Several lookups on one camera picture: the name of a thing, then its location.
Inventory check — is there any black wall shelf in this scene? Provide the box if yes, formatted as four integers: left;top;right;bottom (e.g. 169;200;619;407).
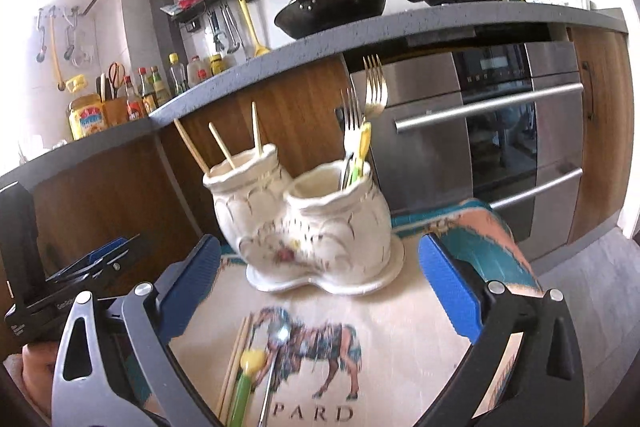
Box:
160;0;253;24

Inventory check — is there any yellow hanging spatula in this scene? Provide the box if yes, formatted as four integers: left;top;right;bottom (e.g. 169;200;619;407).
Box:
239;0;270;57

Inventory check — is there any horse print quilted mat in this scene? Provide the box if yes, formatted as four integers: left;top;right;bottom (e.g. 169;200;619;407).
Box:
168;200;542;426

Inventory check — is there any bamboo chopstick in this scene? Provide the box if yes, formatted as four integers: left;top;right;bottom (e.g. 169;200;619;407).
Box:
172;118;209;174

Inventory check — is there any grey speckled countertop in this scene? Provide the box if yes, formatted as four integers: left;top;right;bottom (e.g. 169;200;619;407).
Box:
1;1;628;190

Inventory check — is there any person's left hand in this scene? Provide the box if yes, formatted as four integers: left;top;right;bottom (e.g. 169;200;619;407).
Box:
22;341;58;415

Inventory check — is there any silver fork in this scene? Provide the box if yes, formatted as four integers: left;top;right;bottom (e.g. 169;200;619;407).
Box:
341;88;361;190

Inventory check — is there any black wok with handle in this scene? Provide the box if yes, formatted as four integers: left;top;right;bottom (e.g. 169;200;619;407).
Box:
274;0;386;39

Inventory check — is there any silver spoon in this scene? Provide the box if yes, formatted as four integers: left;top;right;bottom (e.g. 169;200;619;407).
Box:
257;324;291;427

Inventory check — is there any yellow cooking oil jug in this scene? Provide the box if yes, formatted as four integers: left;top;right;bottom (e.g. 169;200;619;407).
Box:
68;93;108;140

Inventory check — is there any gold fork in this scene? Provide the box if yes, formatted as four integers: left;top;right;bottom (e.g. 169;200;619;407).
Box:
363;55;388;119

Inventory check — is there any stainless steel oven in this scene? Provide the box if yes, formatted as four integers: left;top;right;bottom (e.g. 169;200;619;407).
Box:
371;41;584;260

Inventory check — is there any white ceramic utensil holder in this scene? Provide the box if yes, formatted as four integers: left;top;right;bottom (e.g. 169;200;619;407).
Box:
203;144;405;296

